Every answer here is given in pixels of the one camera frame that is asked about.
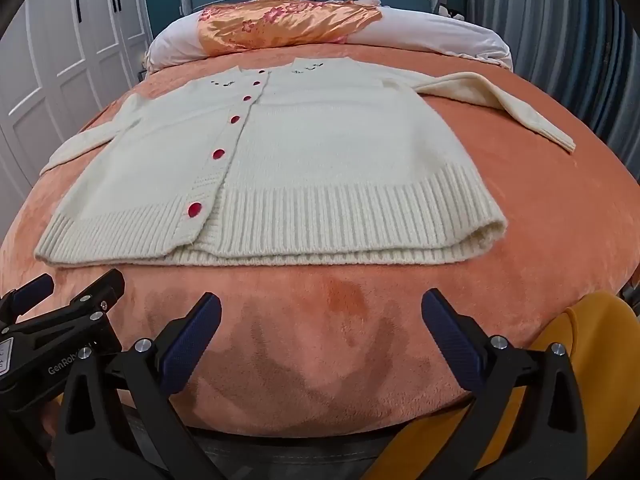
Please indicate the white panelled wardrobe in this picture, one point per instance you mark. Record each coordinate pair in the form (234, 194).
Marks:
(65, 50)

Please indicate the cream knit cardigan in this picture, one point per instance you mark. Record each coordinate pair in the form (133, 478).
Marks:
(325, 160)

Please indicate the grey-blue curtain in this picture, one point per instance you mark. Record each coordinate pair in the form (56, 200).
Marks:
(560, 40)

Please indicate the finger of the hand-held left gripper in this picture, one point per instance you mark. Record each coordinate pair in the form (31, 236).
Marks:
(100, 292)
(30, 292)

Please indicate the orange plush blanket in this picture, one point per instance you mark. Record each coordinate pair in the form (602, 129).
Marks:
(310, 340)

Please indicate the orange floral satin pillow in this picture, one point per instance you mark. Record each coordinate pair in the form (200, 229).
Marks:
(280, 22)

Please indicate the person's yellow clothing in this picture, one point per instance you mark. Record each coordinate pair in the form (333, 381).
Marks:
(585, 360)

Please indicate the white pillow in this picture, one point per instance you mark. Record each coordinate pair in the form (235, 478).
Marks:
(430, 30)

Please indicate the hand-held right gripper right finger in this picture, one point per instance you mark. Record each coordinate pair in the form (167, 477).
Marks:
(450, 340)

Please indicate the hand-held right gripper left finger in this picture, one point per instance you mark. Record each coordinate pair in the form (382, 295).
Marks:
(192, 340)

